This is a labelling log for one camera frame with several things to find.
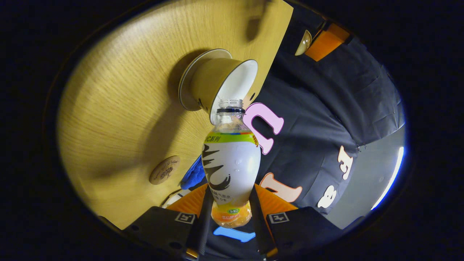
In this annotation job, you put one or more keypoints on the clear water bottle white label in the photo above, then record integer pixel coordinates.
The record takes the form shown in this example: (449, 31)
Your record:
(232, 166)

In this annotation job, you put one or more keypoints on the round brown coaster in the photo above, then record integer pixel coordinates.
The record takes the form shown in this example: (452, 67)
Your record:
(165, 170)

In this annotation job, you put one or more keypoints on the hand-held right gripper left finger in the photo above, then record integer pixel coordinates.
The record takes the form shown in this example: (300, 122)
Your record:
(206, 221)

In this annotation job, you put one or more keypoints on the blue towel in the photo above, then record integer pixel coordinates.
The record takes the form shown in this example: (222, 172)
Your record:
(194, 175)

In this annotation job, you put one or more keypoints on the white toaster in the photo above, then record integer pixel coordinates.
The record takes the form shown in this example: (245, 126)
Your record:
(174, 200)

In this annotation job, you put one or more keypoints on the cream ceramic saucer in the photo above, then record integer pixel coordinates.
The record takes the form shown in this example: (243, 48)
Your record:
(188, 79)

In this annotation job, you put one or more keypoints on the cream teacup lid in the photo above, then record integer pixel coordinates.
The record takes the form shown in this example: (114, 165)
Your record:
(303, 43)

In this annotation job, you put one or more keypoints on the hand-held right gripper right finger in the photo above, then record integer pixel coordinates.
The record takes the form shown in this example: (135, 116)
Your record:
(259, 224)

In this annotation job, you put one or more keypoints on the cream ceramic teacup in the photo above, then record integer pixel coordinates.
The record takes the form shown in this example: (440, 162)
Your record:
(214, 78)

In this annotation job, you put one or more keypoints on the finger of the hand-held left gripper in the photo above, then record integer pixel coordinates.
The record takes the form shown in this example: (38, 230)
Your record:
(326, 42)

